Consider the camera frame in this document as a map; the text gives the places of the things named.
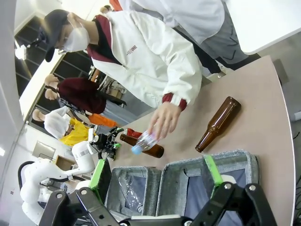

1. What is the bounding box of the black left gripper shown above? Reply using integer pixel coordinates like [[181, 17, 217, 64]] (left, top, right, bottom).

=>
[[94, 127, 125, 161]]

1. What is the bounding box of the person in white jacket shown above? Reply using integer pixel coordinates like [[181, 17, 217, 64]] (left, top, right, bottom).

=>
[[43, 9, 222, 111]]

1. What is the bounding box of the grey basket labelled Plastic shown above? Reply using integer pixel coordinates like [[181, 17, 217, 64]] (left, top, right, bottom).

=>
[[104, 166, 163, 218]]

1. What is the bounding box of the white table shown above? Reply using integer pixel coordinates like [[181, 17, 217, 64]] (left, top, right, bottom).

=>
[[221, 0, 301, 56]]

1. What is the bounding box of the grey basket labelled Can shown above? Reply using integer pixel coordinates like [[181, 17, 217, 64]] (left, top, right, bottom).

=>
[[156, 148, 261, 226]]

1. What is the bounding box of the clear bottle with blue cap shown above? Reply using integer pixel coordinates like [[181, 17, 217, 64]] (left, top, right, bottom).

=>
[[131, 130, 163, 156]]

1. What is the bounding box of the black cap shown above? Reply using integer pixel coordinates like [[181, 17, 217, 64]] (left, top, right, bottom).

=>
[[43, 9, 69, 63]]

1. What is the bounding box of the crushed red can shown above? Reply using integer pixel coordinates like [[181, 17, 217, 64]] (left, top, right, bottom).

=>
[[126, 128, 143, 137]]

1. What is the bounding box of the person's right hand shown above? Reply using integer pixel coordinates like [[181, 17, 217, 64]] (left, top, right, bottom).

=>
[[150, 101, 182, 139]]

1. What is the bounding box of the brown glass bottle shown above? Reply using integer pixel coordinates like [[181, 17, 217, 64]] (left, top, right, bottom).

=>
[[195, 96, 242, 153], [119, 133, 165, 159]]

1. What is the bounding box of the person in white and yellow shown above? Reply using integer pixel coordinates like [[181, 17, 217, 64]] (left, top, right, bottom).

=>
[[32, 105, 97, 147]]

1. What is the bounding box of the clear capless plastic bottle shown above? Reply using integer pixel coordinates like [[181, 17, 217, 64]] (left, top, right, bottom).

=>
[[117, 175, 144, 214]]

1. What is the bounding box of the person in white coat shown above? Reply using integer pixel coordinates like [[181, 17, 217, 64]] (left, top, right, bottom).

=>
[[117, 0, 249, 65]]

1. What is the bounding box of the white face mask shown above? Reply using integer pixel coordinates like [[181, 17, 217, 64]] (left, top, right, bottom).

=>
[[63, 26, 91, 53]]

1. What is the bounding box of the person's right forearm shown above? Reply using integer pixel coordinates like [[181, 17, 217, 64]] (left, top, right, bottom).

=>
[[161, 63, 203, 112]]

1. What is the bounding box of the open cardboard box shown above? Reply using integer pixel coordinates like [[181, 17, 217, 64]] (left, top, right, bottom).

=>
[[55, 154, 75, 171]]

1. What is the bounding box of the person in maroon top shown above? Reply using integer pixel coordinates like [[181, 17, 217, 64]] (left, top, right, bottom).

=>
[[44, 74, 127, 116]]

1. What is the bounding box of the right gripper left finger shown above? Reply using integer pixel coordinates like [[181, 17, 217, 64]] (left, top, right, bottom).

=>
[[39, 159, 132, 226]]

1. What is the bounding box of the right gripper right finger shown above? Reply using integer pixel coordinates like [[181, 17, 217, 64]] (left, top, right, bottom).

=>
[[188, 154, 278, 226]]

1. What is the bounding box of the person in orange jacket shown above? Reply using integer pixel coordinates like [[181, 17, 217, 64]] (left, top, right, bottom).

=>
[[109, 0, 123, 12]]

